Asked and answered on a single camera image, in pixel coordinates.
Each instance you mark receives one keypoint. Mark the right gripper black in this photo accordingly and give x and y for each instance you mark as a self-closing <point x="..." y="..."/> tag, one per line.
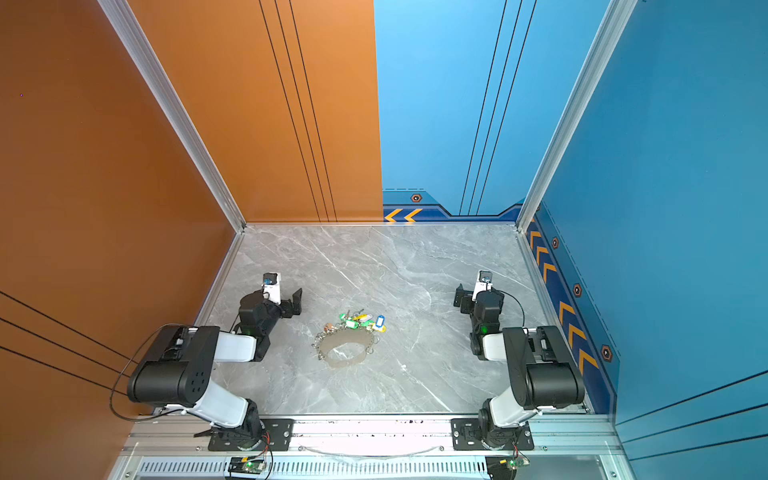
<point x="468" y="300"/>

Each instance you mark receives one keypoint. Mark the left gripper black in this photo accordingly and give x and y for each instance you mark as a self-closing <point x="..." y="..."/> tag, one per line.
<point x="285" y="303"/>

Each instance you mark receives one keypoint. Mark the large metal band keyring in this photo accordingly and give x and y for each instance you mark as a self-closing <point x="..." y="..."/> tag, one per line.
<point x="343" y="348"/>

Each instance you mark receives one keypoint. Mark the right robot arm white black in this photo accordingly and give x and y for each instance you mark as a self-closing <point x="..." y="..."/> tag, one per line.
<point x="542" y="374"/>

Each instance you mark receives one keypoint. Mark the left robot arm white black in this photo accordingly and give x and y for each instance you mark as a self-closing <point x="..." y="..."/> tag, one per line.
<point x="176" y="370"/>

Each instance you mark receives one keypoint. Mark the right green circuit board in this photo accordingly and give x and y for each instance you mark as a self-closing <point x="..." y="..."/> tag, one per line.
<point x="505" y="468"/>

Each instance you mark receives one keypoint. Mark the green circuit board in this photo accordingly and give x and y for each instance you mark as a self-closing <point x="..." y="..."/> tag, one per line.
<point x="505" y="468"/>
<point x="246" y="468"/>

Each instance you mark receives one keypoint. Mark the left green circuit board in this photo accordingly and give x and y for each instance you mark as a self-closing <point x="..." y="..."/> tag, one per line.
<point x="246" y="468"/>

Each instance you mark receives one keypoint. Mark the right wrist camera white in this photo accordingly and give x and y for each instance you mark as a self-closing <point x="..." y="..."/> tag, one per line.
<point x="483" y="283"/>

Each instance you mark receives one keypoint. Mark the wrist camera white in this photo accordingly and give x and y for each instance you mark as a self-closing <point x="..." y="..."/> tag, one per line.
<point x="271" y="287"/>
<point x="483" y="283"/>

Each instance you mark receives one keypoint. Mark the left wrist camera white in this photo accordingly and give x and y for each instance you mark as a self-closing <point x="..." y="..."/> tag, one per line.
<point x="271" y="287"/>

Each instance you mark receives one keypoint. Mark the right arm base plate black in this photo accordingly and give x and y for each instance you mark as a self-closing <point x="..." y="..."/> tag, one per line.
<point x="469" y="435"/>

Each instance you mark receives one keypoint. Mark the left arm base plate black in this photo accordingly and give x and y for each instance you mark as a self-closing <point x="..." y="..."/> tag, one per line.
<point x="273" y="434"/>

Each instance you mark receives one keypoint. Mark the aluminium front rail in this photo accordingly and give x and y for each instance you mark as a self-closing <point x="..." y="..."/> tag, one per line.
<point x="381" y="435"/>

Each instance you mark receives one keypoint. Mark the right aluminium corner post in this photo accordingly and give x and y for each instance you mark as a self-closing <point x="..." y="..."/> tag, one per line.
<point x="610" y="30"/>

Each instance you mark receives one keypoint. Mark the aluminium corner post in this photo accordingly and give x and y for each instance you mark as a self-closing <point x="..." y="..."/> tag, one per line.
<point x="610" y="30"/>
<point x="126" y="25"/>

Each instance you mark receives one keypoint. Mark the left aluminium corner post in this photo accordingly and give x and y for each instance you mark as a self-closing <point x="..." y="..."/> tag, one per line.
<point x="126" y="25"/>

